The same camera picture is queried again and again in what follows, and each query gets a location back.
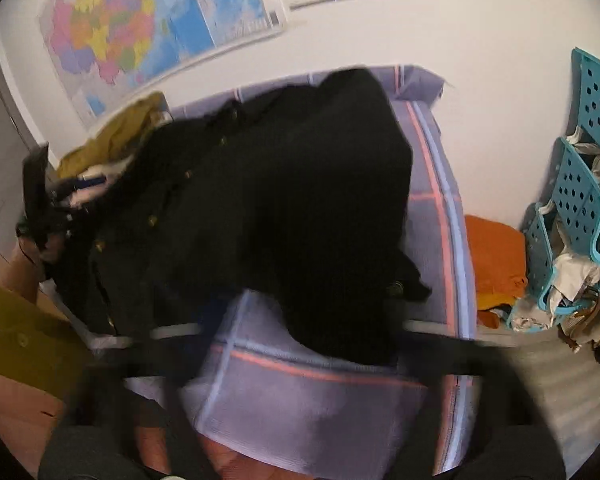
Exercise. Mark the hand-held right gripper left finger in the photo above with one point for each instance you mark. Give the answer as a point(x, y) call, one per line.
point(145, 360)

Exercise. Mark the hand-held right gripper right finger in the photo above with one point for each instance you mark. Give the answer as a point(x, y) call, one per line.
point(460, 360)

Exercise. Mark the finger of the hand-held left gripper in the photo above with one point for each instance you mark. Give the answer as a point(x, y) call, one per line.
point(67, 212)

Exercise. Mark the black coat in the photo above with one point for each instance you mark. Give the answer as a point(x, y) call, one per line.
point(280, 185)

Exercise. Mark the grey door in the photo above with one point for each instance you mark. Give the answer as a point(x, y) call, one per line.
point(0, 160)

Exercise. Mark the mustard yellow garment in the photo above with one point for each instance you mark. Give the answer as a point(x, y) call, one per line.
point(115, 135)

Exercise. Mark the orange cloth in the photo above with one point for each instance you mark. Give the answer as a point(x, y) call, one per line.
point(495, 260)

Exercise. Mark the olive yellow buttoned garment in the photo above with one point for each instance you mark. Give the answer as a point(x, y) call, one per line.
point(25, 345)

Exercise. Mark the brown leather bag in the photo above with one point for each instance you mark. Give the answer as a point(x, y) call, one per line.
point(590, 330)

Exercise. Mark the purple plaid bed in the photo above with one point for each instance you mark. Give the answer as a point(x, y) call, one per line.
point(305, 410)

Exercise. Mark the large colourful wall map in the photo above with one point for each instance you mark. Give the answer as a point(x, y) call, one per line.
point(115, 25)

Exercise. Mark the small blue wall map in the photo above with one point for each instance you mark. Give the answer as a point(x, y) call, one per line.
point(230, 5)

